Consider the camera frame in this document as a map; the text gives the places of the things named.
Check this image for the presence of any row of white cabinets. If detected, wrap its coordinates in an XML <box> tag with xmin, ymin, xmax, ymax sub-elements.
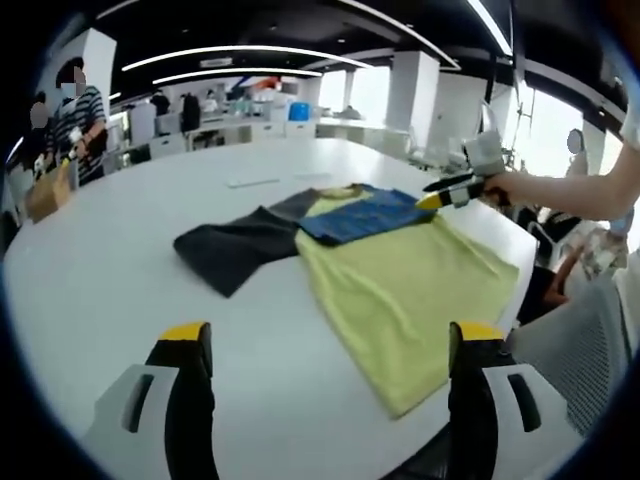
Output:
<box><xmin>107</xmin><ymin>117</ymin><xmax>321</xmax><ymax>161</ymax></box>

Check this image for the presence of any white pillar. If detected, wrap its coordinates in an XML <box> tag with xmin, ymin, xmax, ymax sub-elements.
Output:
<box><xmin>82</xmin><ymin>27</ymin><xmax>119</xmax><ymax>119</ymax></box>
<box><xmin>387</xmin><ymin>49</ymin><xmax>442</xmax><ymax>136</ymax></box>

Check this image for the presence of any white mesh office chair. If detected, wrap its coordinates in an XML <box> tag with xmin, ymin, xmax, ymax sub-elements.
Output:
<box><xmin>504</xmin><ymin>277</ymin><xmax>632</xmax><ymax>437</ymax></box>

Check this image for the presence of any floral cloth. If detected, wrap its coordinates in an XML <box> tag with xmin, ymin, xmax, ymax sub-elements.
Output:
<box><xmin>579</xmin><ymin>219</ymin><xmax>632</xmax><ymax>281</ymax></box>

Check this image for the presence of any yellow blue grey garment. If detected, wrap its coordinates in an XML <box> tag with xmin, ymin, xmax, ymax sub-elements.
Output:
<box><xmin>173</xmin><ymin>183</ymin><xmax>521</xmax><ymax>420</ymax></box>

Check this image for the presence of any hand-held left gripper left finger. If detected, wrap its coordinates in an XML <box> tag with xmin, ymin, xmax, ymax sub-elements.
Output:
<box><xmin>84</xmin><ymin>322</ymin><xmax>219</xmax><ymax>480</ymax></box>

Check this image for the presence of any person's right hand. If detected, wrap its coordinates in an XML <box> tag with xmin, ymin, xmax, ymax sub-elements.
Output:
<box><xmin>482</xmin><ymin>172</ymin><xmax>526</xmax><ymax>207</ymax></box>

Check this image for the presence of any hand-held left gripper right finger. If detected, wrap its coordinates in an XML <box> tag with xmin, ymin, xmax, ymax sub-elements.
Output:
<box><xmin>447</xmin><ymin>320</ymin><xmax>570</xmax><ymax>480</ymax></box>

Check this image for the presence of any brown cardboard box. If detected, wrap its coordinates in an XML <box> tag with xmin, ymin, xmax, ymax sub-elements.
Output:
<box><xmin>24</xmin><ymin>163</ymin><xmax>72</xmax><ymax>224</ymax></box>

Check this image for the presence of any long ceiling light strip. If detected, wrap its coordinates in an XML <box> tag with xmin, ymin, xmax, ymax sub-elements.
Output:
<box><xmin>464</xmin><ymin>0</ymin><xmax>515</xmax><ymax>56</ymax></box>

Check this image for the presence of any curved ceiling light strip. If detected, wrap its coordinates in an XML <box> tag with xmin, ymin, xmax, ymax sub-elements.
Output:
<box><xmin>152</xmin><ymin>67</ymin><xmax>324</xmax><ymax>86</ymax></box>
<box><xmin>122</xmin><ymin>44</ymin><xmax>377</xmax><ymax>72</ymax></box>

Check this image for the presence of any long white desk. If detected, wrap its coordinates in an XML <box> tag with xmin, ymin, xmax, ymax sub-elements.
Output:
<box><xmin>314</xmin><ymin>117</ymin><xmax>416</xmax><ymax>146</ymax></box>

